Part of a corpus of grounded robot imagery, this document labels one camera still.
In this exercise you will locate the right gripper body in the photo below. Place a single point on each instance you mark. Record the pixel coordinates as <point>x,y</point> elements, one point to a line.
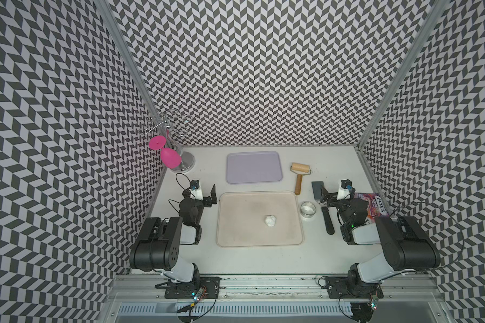
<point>341,203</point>

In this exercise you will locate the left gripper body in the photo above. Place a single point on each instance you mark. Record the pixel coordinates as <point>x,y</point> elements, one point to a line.
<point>201,204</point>

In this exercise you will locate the wooden dough roller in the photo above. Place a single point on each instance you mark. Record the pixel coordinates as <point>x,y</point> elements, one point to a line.
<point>301,170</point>

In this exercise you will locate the beige plastic tray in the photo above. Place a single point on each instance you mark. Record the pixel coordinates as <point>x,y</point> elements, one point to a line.
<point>241,219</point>

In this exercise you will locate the white dough ball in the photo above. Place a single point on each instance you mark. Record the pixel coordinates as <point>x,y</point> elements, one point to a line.
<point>270,220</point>

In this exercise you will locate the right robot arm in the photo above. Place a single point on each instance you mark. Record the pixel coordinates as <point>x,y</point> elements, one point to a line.
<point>405,247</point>

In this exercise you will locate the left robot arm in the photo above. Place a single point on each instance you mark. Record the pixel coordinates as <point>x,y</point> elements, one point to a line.
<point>157,246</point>

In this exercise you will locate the colourful candy bag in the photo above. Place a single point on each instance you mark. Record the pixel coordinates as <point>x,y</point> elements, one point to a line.
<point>376,206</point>

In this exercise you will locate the purple plastic tray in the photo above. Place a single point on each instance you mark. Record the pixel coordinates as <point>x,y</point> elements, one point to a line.
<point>253,167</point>

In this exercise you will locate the pink wine glass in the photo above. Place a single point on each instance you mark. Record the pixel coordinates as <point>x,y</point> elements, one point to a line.
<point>170,158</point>

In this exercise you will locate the black handled metal spatula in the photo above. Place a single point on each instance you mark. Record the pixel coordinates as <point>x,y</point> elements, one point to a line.
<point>329,227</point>

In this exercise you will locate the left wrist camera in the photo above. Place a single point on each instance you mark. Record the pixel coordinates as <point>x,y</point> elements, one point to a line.
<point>196,190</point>

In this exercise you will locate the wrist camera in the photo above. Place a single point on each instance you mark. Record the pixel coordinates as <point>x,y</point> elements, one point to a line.
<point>345,191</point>
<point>196,190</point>

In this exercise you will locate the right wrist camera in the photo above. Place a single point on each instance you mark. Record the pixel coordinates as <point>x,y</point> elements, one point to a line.
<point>345,191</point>

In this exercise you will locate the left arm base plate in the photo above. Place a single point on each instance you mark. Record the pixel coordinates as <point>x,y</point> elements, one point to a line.
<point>182,291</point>

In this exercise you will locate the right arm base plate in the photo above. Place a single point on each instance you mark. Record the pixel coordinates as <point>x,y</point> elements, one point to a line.
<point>342,287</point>

